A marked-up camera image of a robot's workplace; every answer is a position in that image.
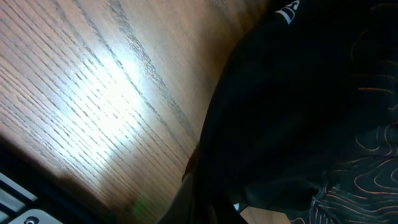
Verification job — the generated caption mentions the black orange-patterned jersey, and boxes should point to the black orange-patterned jersey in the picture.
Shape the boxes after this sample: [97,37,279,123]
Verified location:
[160,0,397,223]

